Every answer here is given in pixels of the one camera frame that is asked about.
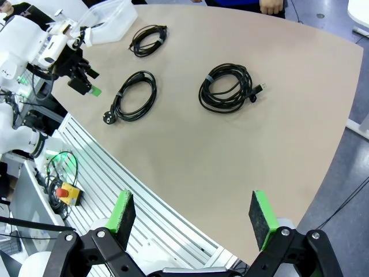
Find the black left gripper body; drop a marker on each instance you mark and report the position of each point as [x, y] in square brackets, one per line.
[70, 65]

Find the large white table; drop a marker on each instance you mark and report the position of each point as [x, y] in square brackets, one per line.
[360, 11]

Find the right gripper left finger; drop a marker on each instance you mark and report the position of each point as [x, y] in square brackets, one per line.
[122, 216]

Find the clear plastic storage box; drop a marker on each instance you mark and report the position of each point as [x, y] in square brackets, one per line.
[115, 23]

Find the person in black sweatshirt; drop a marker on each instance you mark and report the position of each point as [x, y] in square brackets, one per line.
[26, 13]

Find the person's left hand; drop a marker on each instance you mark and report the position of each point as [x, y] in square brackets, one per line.
[272, 6]

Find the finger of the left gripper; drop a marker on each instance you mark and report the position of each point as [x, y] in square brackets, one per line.
[80, 86]
[91, 72]

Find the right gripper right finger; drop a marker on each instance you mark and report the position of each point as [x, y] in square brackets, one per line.
[261, 219]

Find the yellow emergency stop box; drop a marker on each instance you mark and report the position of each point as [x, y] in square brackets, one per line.
[69, 194]

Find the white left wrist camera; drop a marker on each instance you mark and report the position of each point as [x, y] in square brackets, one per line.
[62, 27]

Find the person's torso blue hoodie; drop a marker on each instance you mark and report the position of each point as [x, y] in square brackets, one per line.
[230, 2]

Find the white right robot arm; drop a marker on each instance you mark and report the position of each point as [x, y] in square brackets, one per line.
[34, 265]

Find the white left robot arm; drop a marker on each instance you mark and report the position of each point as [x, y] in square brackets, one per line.
[20, 37]

